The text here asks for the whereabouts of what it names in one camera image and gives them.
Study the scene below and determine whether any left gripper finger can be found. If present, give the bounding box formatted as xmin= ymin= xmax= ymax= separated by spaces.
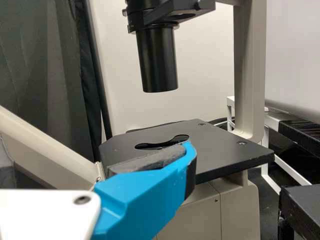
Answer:
xmin=91 ymin=141 xmax=198 ymax=240

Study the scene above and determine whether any cream microscope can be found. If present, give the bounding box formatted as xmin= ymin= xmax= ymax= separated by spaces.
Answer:
xmin=0 ymin=0 xmax=276 ymax=240

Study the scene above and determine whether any black platform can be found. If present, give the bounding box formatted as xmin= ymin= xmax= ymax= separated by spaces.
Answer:
xmin=279 ymin=184 xmax=320 ymax=240
xmin=277 ymin=119 xmax=320 ymax=152

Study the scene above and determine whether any white metal frame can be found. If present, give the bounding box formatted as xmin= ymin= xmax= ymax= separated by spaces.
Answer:
xmin=226 ymin=96 xmax=312 ymax=196

